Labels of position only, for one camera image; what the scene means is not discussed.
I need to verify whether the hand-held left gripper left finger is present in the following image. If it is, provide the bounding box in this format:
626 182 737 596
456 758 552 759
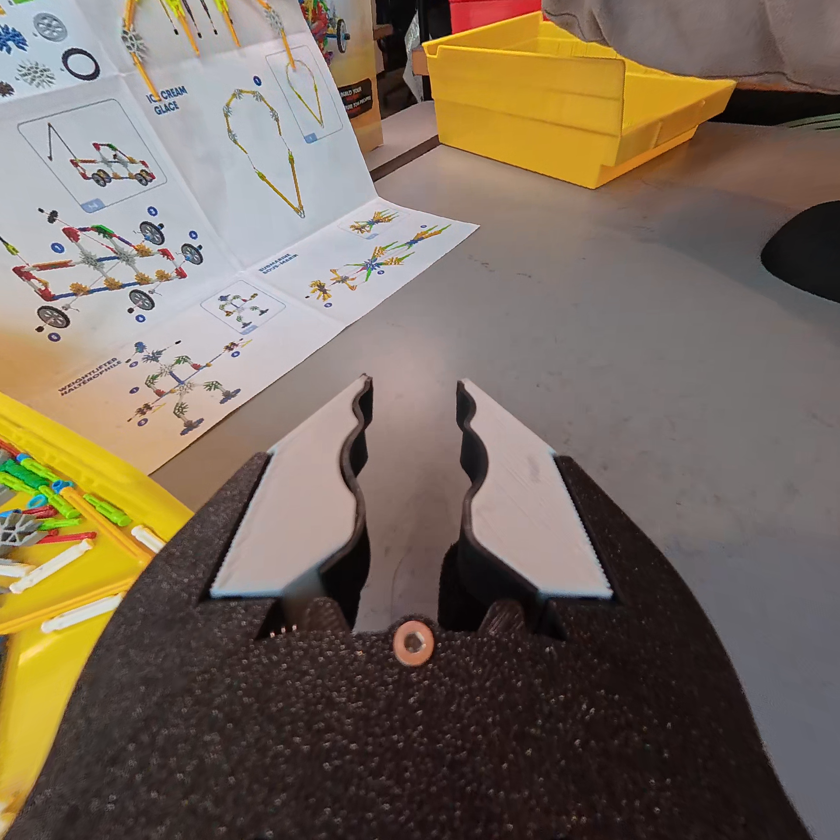
210 374 375 634

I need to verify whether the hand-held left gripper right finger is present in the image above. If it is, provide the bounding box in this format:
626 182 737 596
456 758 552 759
437 378 614 636

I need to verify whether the yellow plastic bin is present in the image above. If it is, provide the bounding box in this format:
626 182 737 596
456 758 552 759
422 12 737 190
0 392 194 821

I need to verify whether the grey desk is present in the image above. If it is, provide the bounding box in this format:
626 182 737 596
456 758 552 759
151 98 840 840

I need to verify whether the pile of colourful construction pieces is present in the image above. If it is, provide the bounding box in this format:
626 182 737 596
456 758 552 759
0 440 165 634

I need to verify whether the white folded instruction sheet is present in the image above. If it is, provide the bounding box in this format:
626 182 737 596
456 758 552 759
0 0 480 473

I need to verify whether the construction toy set box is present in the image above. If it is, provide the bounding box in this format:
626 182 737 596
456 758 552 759
298 0 386 153

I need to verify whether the red plastic crate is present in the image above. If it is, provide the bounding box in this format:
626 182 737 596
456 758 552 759
449 0 546 24

